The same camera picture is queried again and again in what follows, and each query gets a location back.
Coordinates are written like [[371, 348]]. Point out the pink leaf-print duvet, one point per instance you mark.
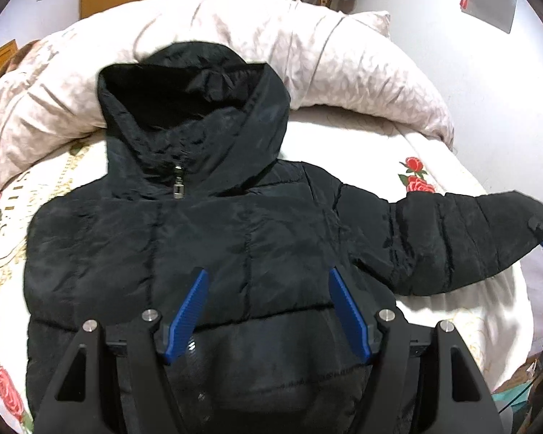
[[335, 54]]

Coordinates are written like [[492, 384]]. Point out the black hooded puffer jacket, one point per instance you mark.
[[253, 217]]

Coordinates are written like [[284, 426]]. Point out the white rose-print bed blanket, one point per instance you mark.
[[470, 316]]

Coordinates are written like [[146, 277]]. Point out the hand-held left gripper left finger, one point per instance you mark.
[[188, 321]]

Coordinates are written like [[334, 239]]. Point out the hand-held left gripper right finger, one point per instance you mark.
[[349, 321]]

